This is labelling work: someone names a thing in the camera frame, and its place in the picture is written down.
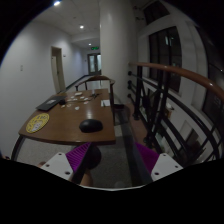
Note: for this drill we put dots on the black laptop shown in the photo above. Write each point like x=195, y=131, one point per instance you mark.
x=50, y=103

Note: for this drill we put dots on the wooden handrail with black railing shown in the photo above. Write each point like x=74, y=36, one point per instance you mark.
x=173, y=126

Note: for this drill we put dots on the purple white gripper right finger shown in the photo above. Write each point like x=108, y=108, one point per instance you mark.
x=153, y=166

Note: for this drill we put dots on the yellow round sticker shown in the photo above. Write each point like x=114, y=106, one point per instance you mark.
x=37, y=123

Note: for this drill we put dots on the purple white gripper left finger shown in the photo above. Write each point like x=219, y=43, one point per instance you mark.
x=69, y=166

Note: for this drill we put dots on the wooden chair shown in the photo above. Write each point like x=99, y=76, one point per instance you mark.
x=99, y=82

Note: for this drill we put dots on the double door at corridor end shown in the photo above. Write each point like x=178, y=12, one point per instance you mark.
x=94, y=64

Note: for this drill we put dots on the black computer mouse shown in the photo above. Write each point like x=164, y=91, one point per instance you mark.
x=91, y=125

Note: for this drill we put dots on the wooden table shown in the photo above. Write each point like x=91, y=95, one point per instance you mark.
x=63, y=125

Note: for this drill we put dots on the beige side door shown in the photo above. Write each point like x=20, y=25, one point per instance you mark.
x=57, y=69

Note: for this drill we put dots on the white paper note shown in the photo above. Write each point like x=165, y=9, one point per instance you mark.
x=105, y=103

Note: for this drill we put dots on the green exit sign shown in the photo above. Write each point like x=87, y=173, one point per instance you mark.
x=95, y=48

